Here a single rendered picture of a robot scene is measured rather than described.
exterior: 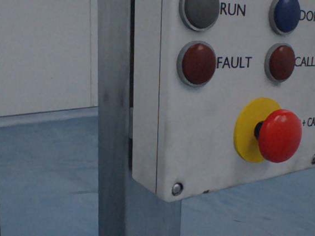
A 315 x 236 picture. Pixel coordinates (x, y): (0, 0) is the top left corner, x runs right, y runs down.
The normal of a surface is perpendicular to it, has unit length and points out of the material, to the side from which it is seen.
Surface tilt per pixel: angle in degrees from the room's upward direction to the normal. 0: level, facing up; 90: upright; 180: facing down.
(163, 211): 90
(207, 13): 93
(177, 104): 90
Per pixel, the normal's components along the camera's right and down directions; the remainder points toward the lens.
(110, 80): -0.85, 0.08
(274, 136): 0.13, 0.11
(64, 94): 0.64, 0.18
